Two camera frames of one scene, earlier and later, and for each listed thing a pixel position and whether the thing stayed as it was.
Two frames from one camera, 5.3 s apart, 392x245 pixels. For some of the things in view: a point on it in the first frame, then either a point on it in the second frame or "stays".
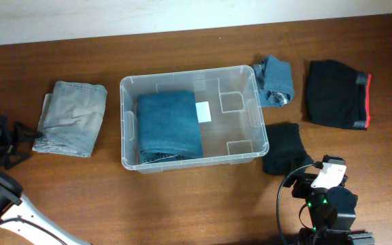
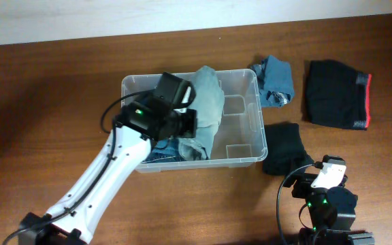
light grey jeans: [71, 118] -> [209, 103]
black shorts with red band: [338, 95] stays
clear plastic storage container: [194, 118] stays
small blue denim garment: [275, 81] stays
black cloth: [286, 152] stays
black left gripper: [9, 142] -> [187, 122]
